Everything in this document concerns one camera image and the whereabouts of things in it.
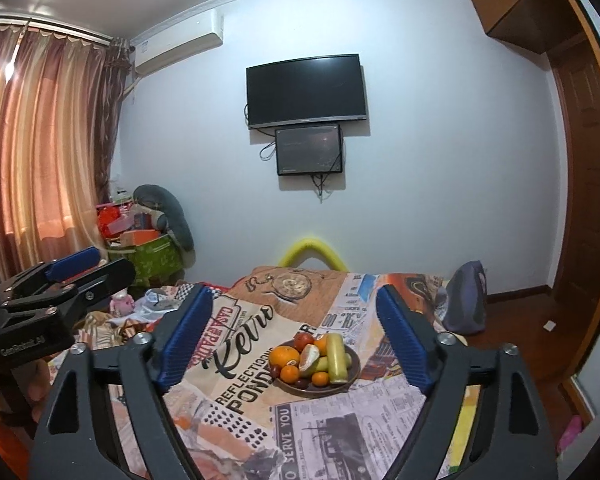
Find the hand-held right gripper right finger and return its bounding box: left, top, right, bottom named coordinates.
left=377, top=285, right=561, bottom=480

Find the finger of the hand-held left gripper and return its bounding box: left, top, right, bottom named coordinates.
left=0, top=246, right=102, bottom=293
left=5, top=258, right=137, bottom=316

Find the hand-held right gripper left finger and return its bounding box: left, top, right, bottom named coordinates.
left=27, top=282, right=215, bottom=480

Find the purple ceramic plate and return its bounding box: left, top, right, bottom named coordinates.
left=268, top=337, right=362, bottom=399

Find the green patterned box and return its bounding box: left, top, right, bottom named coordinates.
left=107, top=234, right=183, bottom=286

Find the orange box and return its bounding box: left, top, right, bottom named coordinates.
left=120, top=230, right=158, bottom=247

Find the newspaper print tablecloth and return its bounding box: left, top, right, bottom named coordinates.
left=47, top=265, right=481, bottom=480

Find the red box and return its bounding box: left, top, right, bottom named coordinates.
left=96, top=203, right=136, bottom=238

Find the grey-blue backpack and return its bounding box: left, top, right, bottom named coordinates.
left=440, top=260, right=488, bottom=337

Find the peeled orange segment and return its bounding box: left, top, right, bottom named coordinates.
left=299, top=344, right=322, bottom=375

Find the large orange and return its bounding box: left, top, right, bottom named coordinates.
left=269, top=345, right=301, bottom=368

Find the yellow cloth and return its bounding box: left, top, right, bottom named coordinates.
left=447, top=385, right=481, bottom=468

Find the yellow foam tube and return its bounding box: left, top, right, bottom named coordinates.
left=278, top=236, right=348, bottom=272

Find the pink-orange curtain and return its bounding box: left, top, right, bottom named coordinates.
left=0, top=22, right=131, bottom=256

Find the pink object on floor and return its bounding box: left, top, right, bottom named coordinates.
left=555, top=415, right=583, bottom=453

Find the small black monitor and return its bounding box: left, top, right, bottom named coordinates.
left=274, top=123, right=344, bottom=177

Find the brown wooden door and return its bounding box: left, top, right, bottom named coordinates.
left=550, top=45, right=600, bottom=376

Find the white air conditioner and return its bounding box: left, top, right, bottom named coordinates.
left=132, top=9, right=225, bottom=75

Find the black monitor cable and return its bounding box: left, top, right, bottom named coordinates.
left=311, top=174, right=332, bottom=204

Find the black wall television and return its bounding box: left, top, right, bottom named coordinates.
left=245, top=53, right=369, bottom=130

